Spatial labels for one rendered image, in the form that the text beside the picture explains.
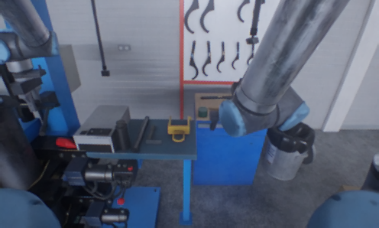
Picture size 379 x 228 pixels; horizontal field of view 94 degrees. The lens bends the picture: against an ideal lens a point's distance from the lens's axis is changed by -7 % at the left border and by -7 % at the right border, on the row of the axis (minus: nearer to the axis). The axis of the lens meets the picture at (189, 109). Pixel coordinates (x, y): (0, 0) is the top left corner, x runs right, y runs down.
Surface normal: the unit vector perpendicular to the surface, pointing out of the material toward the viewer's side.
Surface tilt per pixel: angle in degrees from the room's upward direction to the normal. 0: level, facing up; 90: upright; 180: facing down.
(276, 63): 102
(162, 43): 90
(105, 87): 90
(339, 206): 5
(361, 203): 5
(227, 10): 90
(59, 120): 90
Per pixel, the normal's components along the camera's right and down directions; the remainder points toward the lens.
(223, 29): 0.00, 0.49
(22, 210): 0.10, -0.88
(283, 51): -0.55, 0.57
